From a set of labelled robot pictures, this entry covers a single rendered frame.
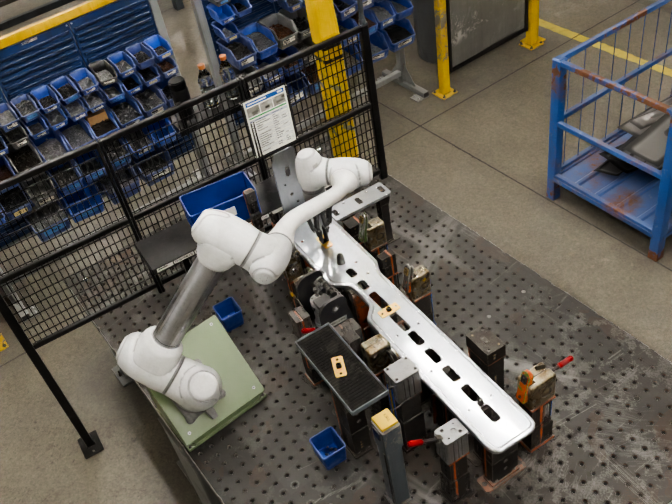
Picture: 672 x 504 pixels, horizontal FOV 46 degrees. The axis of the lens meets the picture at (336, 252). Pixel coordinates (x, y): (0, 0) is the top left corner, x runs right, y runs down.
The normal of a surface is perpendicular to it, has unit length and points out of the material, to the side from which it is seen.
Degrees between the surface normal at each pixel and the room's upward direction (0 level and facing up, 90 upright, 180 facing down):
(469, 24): 90
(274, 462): 0
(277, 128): 90
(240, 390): 42
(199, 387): 48
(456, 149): 0
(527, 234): 0
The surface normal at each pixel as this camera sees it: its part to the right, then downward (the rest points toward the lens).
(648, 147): -0.08, -0.66
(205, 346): 0.31, -0.23
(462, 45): 0.59, 0.49
